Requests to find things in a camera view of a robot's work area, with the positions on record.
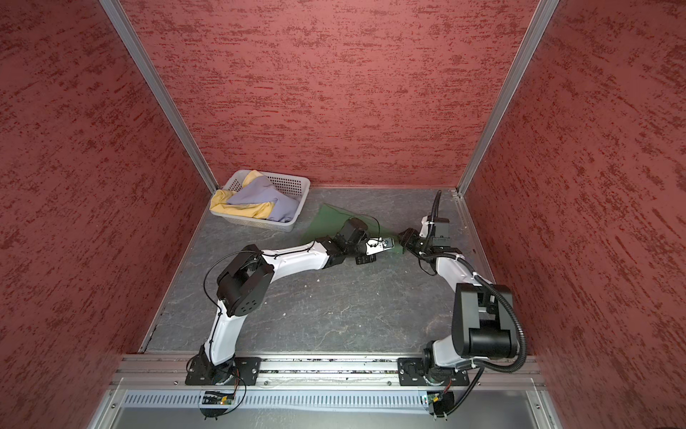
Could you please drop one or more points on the lavender skirt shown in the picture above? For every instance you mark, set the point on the lavender skirt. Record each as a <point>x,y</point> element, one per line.
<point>261,191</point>

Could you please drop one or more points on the white plastic laundry basket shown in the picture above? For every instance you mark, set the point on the white plastic laundry basket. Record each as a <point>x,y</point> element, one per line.
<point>295,187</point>

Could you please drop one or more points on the yellow skirt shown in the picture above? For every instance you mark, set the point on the yellow skirt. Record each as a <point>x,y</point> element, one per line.
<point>218,202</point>

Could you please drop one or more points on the small circuit board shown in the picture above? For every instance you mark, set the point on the small circuit board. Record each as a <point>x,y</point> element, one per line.
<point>218,398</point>
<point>439,404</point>

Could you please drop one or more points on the right aluminium corner post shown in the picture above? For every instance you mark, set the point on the right aluminium corner post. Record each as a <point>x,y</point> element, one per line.
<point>533,35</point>

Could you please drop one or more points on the left small circuit board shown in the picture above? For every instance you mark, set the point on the left small circuit board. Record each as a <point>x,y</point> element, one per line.
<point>218,398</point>

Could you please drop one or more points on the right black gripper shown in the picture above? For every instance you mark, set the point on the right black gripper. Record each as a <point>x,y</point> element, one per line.
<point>409,239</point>

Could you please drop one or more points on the right small circuit board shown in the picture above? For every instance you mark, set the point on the right small circuit board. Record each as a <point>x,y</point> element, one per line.
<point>439,404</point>

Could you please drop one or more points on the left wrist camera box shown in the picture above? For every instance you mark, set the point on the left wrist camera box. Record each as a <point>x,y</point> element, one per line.
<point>378,245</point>

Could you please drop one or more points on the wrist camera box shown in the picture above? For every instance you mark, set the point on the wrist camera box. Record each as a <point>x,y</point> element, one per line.
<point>426,227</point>
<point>378,245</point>

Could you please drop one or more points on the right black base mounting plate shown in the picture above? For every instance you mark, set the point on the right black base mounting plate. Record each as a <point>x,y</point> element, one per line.
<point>415,372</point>

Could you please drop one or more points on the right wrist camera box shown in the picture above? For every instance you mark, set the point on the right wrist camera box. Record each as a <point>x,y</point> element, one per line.
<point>426,227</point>

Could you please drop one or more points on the aluminium front rail frame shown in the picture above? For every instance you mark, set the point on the aluminium front rail frame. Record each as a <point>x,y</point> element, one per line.
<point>313,382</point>

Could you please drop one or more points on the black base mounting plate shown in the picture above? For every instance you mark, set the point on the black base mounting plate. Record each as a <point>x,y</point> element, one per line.
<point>415,372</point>
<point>242,370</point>

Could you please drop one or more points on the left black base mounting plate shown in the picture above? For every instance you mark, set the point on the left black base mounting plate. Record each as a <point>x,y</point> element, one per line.
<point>242,370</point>

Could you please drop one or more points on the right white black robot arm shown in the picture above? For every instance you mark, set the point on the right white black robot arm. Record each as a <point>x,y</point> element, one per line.
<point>485,332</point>

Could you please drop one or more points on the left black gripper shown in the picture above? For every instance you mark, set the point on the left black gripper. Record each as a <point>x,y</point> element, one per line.
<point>365,259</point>

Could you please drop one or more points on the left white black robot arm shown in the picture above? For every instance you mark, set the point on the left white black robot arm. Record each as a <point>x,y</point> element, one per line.
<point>242,285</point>

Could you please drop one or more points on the aluminium corner post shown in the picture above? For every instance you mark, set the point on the aluminium corner post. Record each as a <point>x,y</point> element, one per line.
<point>122,25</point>
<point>533,35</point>

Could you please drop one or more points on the left aluminium corner post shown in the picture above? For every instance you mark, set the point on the left aluminium corner post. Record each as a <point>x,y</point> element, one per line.
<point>122,25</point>

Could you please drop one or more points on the green skirt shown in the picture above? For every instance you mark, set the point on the green skirt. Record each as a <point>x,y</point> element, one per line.
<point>330,219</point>

